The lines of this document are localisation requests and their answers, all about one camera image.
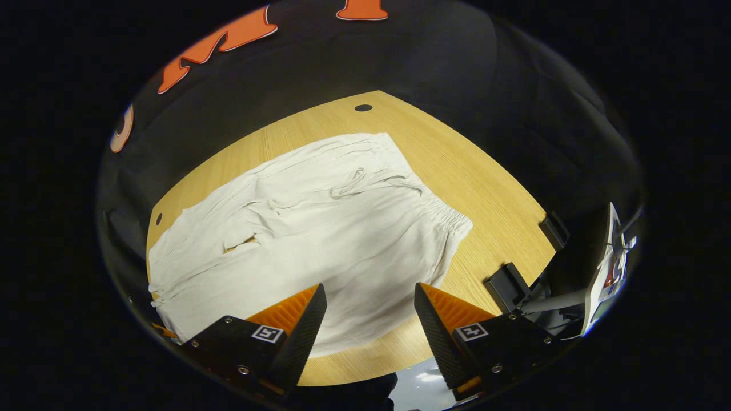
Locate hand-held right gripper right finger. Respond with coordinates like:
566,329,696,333
413,281,565,402

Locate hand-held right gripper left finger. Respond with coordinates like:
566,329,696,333
182,283,328,400

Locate white jeans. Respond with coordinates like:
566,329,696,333
147,132,473,359

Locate black table clamp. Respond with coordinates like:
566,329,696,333
539,211,571,252
484,262,533,313

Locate white monitor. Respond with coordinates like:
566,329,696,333
581,202,638,337

